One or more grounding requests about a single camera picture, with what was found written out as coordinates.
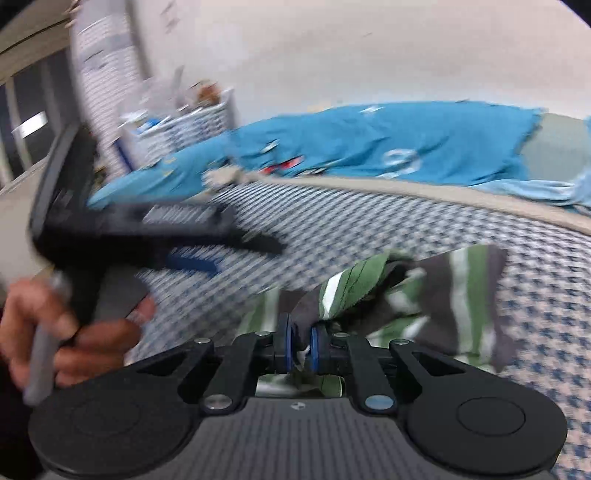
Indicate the houndstooth mattress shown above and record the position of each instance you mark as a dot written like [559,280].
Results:
[461,221]

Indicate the green grey striped shirt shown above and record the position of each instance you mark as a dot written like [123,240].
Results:
[443,295]

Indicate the light blue cloth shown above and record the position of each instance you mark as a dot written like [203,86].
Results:
[531,189]

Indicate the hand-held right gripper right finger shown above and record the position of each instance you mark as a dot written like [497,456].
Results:
[317,347]

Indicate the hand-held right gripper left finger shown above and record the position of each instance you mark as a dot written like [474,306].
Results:
[284,344]

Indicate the white perforated plastic basket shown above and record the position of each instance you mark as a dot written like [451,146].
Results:
[194,122]

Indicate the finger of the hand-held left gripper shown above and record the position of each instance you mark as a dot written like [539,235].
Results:
[256,240]
[194,265]

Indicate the dark glass door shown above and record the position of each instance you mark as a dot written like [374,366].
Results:
[37,120]

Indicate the person's left hand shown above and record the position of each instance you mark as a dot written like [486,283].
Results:
[97,346]

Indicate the grey pillow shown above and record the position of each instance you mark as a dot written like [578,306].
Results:
[561,143]

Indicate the blue printed blanket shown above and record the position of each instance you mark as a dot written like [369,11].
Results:
[360,138]

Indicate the checkered fabric wardrobe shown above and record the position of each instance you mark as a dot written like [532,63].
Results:
[104,55]

